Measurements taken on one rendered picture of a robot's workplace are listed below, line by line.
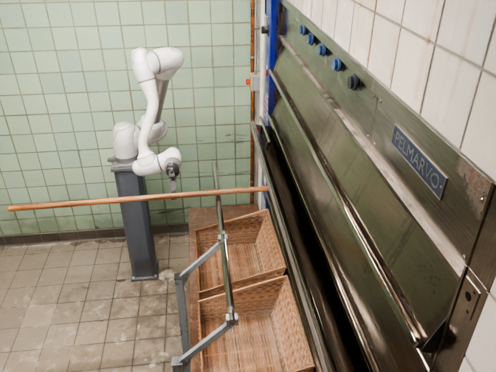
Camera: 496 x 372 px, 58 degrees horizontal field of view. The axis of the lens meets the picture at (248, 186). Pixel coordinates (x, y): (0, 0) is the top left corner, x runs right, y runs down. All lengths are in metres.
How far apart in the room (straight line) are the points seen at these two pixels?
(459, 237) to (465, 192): 0.09
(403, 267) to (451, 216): 0.21
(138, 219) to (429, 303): 2.56
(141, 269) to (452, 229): 2.91
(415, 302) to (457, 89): 0.44
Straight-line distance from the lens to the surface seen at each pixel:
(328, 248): 1.57
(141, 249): 3.46
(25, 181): 3.97
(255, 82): 3.07
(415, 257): 1.05
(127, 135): 2.99
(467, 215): 0.87
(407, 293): 1.05
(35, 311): 3.67
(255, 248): 2.93
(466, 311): 0.89
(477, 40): 0.81
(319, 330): 1.34
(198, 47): 3.34
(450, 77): 0.87
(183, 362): 1.89
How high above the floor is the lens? 2.45
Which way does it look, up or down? 32 degrees down
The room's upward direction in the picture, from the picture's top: straight up
